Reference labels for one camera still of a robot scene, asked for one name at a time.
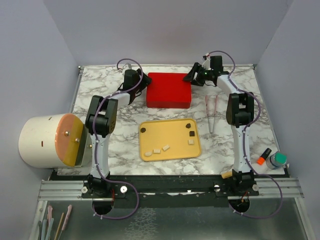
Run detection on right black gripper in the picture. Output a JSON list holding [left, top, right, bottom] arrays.
[[182, 63, 213, 87]]

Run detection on white chocolate centre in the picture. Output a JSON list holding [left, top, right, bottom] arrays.
[[162, 144, 170, 152]]

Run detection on red box lid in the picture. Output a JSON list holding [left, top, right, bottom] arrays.
[[146, 72, 192, 102]]

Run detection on pink silicone tongs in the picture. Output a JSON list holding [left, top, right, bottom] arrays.
[[204, 95, 219, 135]]

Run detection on white cylinder with orange disc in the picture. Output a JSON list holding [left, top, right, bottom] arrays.
[[18, 113, 92, 169]]

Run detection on red chocolate box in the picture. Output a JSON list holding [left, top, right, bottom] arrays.
[[146, 100, 191, 109]]

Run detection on grey sticks on floor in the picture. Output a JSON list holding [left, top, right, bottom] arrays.
[[37, 205, 54, 240]]

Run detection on yellow tray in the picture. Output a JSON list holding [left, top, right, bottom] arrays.
[[139, 118, 202, 162]]

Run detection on purple cable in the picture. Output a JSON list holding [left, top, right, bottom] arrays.
[[203, 49, 284, 220], [91, 58, 144, 221]]

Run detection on white chocolate bottom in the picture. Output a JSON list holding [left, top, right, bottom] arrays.
[[153, 149, 161, 154]]

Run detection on white round chocolate bottom-left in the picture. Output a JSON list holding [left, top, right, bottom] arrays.
[[144, 151, 153, 157]]

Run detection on bottle with green cap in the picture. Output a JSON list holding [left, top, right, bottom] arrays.
[[265, 151, 288, 170]]

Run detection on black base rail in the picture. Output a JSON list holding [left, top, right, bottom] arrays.
[[81, 173, 259, 209]]

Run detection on orange highlighter marker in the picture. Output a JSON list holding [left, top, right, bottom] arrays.
[[256, 148, 272, 165]]

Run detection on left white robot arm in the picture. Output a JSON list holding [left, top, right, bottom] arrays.
[[85, 68, 152, 198]]

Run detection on yellow stick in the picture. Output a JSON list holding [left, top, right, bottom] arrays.
[[221, 171, 233, 179]]

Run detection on pink stick on floor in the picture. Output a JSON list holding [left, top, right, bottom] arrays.
[[61, 204, 73, 231]]

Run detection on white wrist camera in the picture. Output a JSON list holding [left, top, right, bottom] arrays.
[[201, 56, 211, 70], [122, 62, 132, 72]]

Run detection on wooden stick on floor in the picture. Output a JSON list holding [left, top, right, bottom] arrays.
[[54, 212, 65, 240]]

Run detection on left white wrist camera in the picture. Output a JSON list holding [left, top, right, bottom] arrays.
[[122, 62, 132, 72]]

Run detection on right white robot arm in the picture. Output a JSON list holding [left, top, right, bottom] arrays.
[[183, 53, 255, 196]]

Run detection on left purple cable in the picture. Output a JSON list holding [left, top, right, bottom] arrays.
[[91, 58, 144, 221]]

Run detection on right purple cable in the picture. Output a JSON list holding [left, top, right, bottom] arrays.
[[203, 49, 284, 220]]

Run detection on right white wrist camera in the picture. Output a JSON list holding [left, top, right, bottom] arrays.
[[201, 56, 211, 70]]

